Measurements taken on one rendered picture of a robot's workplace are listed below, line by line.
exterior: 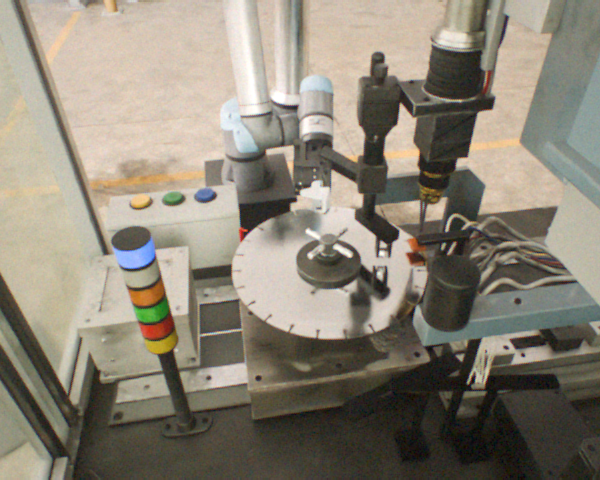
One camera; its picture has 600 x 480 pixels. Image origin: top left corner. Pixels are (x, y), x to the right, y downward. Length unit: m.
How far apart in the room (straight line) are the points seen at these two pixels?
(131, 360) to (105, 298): 0.12
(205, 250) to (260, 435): 0.44
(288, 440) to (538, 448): 0.38
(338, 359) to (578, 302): 0.36
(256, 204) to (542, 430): 0.86
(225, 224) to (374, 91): 0.51
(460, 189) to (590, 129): 0.66
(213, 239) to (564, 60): 0.76
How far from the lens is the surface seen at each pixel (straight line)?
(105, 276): 0.97
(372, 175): 0.77
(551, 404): 0.90
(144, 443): 0.92
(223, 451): 0.88
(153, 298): 0.65
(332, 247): 0.81
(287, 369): 0.83
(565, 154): 0.42
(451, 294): 0.60
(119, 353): 0.94
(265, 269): 0.84
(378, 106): 0.72
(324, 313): 0.77
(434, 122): 0.72
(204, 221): 1.08
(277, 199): 1.36
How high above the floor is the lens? 1.52
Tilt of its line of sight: 39 degrees down
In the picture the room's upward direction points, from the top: 1 degrees counter-clockwise
